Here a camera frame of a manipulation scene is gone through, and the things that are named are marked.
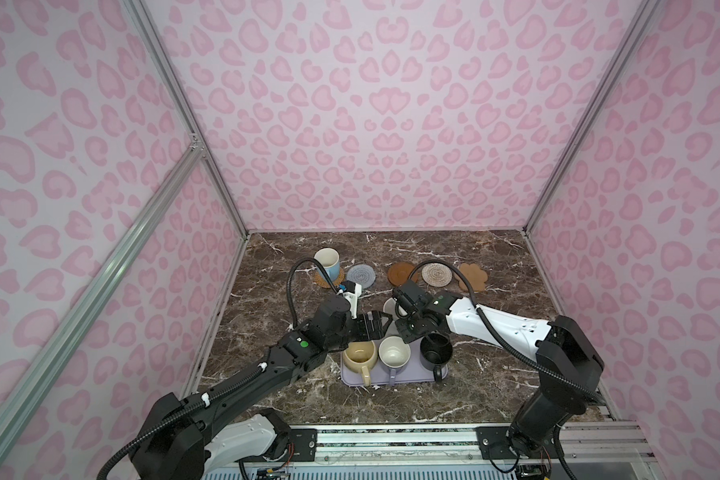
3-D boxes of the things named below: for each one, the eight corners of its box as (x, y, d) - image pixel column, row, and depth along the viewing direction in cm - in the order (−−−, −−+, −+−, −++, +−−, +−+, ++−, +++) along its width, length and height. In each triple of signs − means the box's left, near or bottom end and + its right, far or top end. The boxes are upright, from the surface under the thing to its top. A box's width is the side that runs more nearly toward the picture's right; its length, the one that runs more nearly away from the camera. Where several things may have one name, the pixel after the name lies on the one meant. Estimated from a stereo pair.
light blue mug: (333, 288, 106) (329, 269, 97) (317, 272, 110) (313, 252, 101) (348, 278, 108) (345, 258, 100) (332, 263, 113) (328, 243, 104)
